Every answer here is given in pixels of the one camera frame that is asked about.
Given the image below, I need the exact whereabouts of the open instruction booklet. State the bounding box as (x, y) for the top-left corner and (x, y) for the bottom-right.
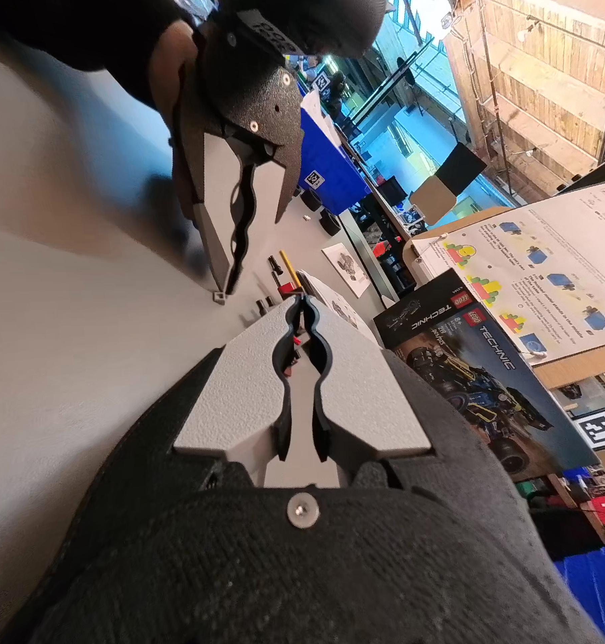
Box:
(297, 270), (384, 348)

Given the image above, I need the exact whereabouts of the white ceiling projector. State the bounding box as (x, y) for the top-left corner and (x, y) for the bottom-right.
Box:
(418, 0), (459, 42)

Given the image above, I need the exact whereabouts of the black white marker tag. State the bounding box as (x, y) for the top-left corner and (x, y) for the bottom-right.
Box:
(571, 408), (605, 451)

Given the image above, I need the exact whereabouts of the blue storage bin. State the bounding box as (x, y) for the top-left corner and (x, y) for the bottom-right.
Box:
(297, 108), (372, 216)

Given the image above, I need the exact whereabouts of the tan cardboard panel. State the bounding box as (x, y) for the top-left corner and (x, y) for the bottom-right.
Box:
(409, 176), (456, 225)

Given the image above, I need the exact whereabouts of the loose printed sheet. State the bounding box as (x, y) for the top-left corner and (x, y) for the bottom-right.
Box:
(322, 243), (371, 299)

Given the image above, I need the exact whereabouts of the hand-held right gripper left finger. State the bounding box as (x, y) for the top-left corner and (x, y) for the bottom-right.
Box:
(173, 296), (303, 488)

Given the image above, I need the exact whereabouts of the red box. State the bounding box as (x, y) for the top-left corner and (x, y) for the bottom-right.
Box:
(582, 490), (605, 541)

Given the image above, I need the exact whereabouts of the lego chassis assembly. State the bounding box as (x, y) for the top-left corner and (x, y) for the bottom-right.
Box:
(239, 249), (305, 378)

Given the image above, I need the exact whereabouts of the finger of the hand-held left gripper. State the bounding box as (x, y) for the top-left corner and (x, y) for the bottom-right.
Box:
(191, 132), (245, 299)
(229, 156), (279, 297)

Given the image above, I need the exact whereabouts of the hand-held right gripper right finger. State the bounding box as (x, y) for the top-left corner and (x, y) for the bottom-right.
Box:
(302, 296), (433, 488)

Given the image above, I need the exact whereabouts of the person's left hand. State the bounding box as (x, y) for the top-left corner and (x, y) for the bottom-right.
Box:
(149, 21), (205, 219)

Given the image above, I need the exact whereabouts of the black square panel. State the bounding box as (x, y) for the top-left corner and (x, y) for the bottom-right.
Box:
(436, 143), (488, 197)

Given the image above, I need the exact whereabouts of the instruction sheet on cardboard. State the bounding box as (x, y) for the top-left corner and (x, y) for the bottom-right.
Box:
(403, 178), (605, 389)

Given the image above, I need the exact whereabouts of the blue plastic crate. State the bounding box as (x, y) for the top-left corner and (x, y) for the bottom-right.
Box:
(554, 546), (605, 644)

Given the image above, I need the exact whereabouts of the lego set box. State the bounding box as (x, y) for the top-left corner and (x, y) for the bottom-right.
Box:
(373, 268), (601, 483)

